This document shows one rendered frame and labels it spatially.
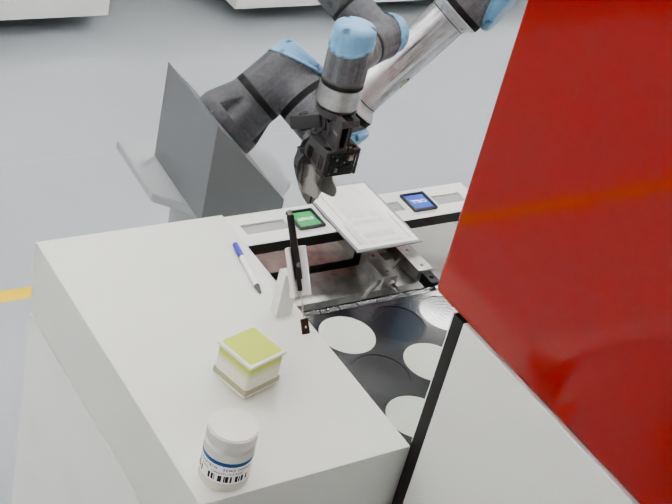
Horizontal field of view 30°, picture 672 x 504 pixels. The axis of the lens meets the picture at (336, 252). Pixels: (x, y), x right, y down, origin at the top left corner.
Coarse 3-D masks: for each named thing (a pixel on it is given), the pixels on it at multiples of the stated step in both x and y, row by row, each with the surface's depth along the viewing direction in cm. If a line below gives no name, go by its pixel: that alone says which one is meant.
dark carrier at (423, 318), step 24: (336, 312) 220; (360, 312) 222; (384, 312) 224; (408, 312) 225; (432, 312) 227; (384, 336) 218; (408, 336) 219; (432, 336) 221; (360, 360) 211; (384, 360) 212; (360, 384) 206; (384, 384) 207; (408, 384) 208; (384, 408) 202
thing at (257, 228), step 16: (400, 192) 247; (432, 192) 250; (448, 192) 251; (464, 192) 252; (288, 208) 234; (304, 208) 235; (400, 208) 243; (448, 208) 246; (240, 224) 226; (256, 224) 228; (272, 224) 229; (256, 240) 223; (272, 240) 224
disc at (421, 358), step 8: (416, 344) 218; (424, 344) 218; (432, 344) 219; (408, 352) 215; (416, 352) 216; (424, 352) 216; (432, 352) 217; (408, 360) 214; (416, 360) 214; (424, 360) 214; (432, 360) 215; (416, 368) 212; (424, 368) 213; (432, 368) 213; (424, 376) 211
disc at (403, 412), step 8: (392, 400) 204; (400, 400) 204; (408, 400) 205; (416, 400) 205; (392, 408) 202; (400, 408) 203; (408, 408) 203; (416, 408) 204; (392, 416) 201; (400, 416) 201; (408, 416) 202; (416, 416) 202; (400, 424) 200; (408, 424) 200; (408, 432) 198
